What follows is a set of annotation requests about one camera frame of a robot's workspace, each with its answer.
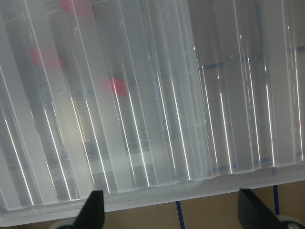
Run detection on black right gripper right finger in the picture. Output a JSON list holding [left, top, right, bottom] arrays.
[[238, 188, 286, 229]]

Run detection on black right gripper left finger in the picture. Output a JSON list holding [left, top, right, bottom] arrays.
[[72, 190, 105, 229]]

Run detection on clear plastic box lid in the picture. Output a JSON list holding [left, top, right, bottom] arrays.
[[0, 0, 305, 227]]

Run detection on red block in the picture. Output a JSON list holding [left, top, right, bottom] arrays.
[[102, 78, 128, 97], [60, 0, 95, 22], [30, 46, 65, 70]]

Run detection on clear plastic storage box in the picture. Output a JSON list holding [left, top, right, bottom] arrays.
[[0, 0, 212, 211]]

